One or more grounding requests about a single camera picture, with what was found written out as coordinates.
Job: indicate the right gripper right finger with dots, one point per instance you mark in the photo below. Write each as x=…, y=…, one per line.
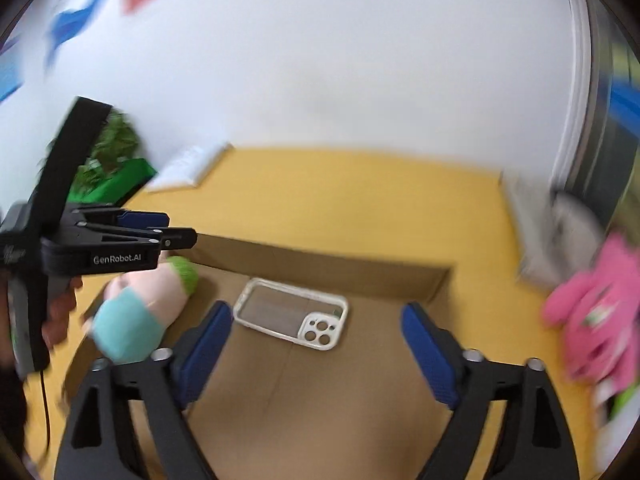
x=534, y=440

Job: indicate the pink plush toy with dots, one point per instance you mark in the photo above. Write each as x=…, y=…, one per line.
x=598, y=310

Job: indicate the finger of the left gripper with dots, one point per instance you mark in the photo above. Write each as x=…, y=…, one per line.
x=175, y=238
x=130, y=219

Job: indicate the white padded mailer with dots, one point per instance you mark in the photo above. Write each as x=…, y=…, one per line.
x=188, y=168

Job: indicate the pig plush teal shirt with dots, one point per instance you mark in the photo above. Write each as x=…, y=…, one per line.
x=138, y=307

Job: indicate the person left hand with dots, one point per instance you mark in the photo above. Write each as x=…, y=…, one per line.
x=55, y=330

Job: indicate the brown cardboard box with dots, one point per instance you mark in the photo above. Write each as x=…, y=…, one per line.
x=282, y=365

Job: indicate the white clear phone case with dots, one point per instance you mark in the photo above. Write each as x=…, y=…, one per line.
x=298, y=315

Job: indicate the green potted plant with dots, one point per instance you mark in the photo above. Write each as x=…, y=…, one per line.
x=94, y=156

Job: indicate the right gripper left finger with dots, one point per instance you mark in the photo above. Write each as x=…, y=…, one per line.
x=99, y=441

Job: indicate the grey folded cloth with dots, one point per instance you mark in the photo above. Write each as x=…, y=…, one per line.
x=557, y=234

